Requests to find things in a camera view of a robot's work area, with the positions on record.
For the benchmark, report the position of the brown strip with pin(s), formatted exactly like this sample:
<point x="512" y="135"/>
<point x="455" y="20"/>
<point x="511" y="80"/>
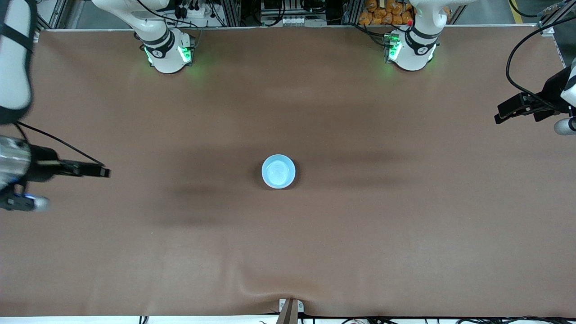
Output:
<point x="288" y="315"/>

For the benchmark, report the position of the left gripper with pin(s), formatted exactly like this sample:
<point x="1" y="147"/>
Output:
<point x="551" y="92"/>

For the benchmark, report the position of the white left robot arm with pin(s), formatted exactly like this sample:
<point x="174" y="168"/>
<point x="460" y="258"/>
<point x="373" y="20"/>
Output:
<point x="416" y="45"/>

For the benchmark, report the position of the orange packets bag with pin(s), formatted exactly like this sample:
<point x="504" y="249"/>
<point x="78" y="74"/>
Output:
<point x="387" y="13"/>

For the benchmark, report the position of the grey electronics box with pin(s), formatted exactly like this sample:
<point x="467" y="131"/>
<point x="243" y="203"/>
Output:
<point x="292" y="13"/>

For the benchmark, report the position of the silver corner bracket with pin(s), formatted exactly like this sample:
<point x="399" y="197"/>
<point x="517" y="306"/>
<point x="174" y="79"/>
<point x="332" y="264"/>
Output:
<point x="36" y="37"/>
<point x="547" y="29"/>

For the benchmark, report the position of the silver table clamp bracket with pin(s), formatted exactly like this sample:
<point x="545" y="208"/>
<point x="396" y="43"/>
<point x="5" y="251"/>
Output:
<point x="300" y="307"/>

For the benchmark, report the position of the brown table mat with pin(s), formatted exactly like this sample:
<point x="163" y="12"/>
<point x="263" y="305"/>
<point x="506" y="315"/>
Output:
<point x="288" y="90"/>

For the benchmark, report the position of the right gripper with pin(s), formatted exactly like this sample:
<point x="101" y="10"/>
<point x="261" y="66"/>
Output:
<point x="43" y="164"/>

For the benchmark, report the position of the white power strip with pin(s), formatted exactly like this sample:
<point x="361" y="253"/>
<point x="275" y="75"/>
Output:
<point x="193" y="11"/>

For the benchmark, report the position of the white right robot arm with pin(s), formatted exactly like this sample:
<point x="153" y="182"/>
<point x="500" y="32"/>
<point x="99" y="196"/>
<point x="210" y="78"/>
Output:
<point x="13" y="67"/>

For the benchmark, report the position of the blue bowl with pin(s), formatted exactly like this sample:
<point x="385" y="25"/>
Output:
<point x="278" y="171"/>

